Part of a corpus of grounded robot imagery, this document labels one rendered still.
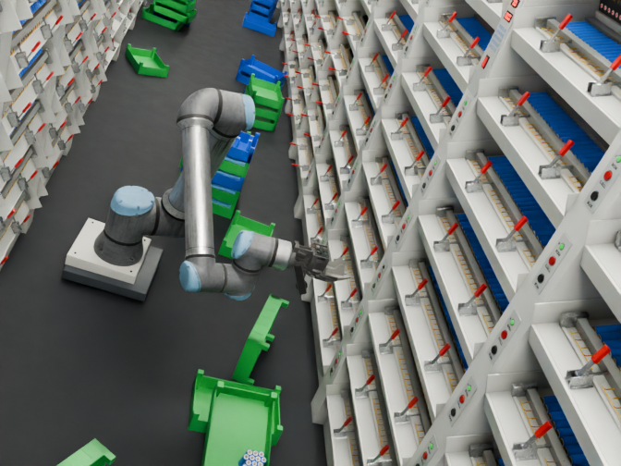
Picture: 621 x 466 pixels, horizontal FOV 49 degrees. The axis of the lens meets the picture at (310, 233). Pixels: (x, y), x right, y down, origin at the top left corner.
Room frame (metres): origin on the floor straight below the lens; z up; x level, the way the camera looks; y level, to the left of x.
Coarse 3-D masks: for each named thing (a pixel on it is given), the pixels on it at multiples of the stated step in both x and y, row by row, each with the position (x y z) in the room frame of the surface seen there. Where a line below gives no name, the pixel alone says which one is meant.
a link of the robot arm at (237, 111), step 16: (224, 96) 2.06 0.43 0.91; (240, 96) 2.11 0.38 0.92; (224, 112) 2.04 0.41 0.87; (240, 112) 2.08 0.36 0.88; (224, 128) 2.07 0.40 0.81; (240, 128) 2.10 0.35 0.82; (224, 144) 2.10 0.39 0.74; (176, 192) 2.18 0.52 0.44; (160, 208) 2.19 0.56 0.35; (176, 208) 2.19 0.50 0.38; (160, 224) 2.17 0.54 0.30; (176, 224) 2.19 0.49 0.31
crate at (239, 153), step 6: (240, 132) 3.08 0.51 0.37; (258, 132) 3.09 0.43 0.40; (240, 138) 3.08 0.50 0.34; (246, 138) 3.08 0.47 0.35; (258, 138) 3.08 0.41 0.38; (234, 144) 3.02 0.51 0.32; (240, 144) 3.05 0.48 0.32; (246, 144) 3.07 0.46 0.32; (252, 144) 3.07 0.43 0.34; (234, 150) 2.89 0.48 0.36; (240, 150) 2.89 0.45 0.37; (252, 150) 2.90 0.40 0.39; (234, 156) 2.89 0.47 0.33; (240, 156) 2.89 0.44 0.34; (246, 156) 2.89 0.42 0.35; (246, 162) 2.89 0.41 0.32
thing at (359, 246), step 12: (348, 192) 2.49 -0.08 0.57; (360, 192) 2.50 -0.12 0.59; (348, 204) 2.47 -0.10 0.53; (348, 216) 2.38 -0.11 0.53; (348, 228) 2.35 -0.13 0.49; (360, 228) 2.30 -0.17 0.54; (360, 240) 2.22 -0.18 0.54; (372, 240) 2.23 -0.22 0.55; (360, 252) 2.15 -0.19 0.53; (360, 276) 2.00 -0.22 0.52; (372, 276) 2.01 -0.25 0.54
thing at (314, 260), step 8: (296, 248) 1.77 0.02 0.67; (304, 248) 1.80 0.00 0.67; (312, 248) 1.81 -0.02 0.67; (320, 248) 1.83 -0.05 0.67; (296, 256) 1.78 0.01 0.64; (304, 256) 1.78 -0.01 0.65; (312, 256) 1.77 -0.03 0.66; (320, 256) 1.78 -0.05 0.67; (328, 256) 1.80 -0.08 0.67; (288, 264) 1.75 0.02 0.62; (304, 264) 1.79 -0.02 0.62; (312, 264) 1.77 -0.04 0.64; (320, 264) 1.79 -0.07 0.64; (304, 272) 1.79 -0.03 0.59; (312, 272) 1.78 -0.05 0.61; (320, 272) 1.79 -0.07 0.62
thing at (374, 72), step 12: (360, 48) 3.16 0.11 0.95; (372, 48) 3.18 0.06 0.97; (360, 60) 3.13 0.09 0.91; (372, 60) 2.99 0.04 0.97; (384, 60) 3.08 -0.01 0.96; (360, 72) 3.07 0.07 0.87; (372, 72) 2.98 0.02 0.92; (384, 72) 2.92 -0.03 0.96; (372, 84) 2.84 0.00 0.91; (384, 84) 2.84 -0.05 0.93; (372, 96) 2.71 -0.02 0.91
